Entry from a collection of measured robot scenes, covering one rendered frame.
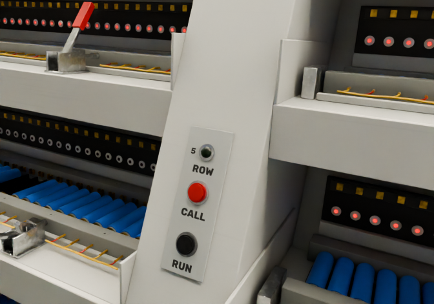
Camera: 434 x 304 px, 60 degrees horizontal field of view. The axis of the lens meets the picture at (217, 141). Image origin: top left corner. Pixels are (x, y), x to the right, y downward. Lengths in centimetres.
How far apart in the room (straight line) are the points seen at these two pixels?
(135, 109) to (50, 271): 18
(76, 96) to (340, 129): 27
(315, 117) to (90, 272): 27
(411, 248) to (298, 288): 14
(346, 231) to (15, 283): 36
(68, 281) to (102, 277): 3
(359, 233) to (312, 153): 17
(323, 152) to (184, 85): 13
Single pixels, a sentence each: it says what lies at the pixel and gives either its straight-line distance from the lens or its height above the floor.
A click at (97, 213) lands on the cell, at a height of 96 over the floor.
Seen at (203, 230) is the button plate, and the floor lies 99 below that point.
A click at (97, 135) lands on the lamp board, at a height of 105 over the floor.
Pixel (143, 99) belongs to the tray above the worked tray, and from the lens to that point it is 36.
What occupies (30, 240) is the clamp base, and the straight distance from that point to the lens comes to 47.
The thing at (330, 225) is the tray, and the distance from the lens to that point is 45.
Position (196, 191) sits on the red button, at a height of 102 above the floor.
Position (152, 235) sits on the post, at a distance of 34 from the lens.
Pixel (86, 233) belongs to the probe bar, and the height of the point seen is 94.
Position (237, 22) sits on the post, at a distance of 33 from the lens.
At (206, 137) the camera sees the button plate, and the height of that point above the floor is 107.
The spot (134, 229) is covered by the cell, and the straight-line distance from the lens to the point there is 45.
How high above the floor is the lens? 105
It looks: 3 degrees up
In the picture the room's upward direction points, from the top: 12 degrees clockwise
